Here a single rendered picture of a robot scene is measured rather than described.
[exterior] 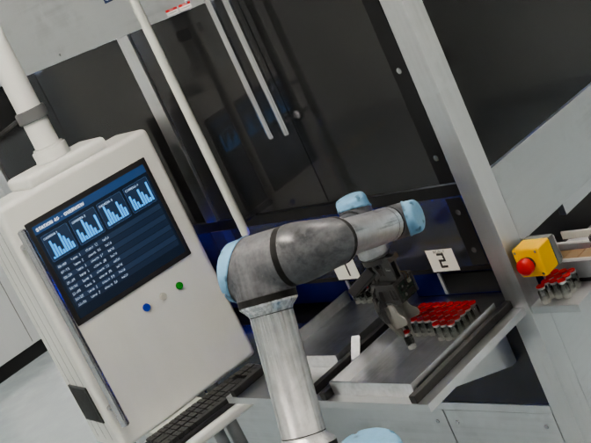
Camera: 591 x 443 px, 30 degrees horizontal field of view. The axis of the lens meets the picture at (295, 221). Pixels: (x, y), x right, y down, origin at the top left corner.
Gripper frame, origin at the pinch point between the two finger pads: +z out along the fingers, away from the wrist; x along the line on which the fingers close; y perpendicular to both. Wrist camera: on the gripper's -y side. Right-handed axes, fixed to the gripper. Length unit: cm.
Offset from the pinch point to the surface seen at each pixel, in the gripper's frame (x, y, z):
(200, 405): -19, -67, 11
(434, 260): 17.9, 1.0, -8.5
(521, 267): 14.6, 28.7, -6.5
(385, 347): 0.4, -8.8, 5.4
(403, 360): -5.3, 1.6, 5.4
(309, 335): 6.9, -43.0, 5.3
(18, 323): 132, -487, 67
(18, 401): 85, -436, 95
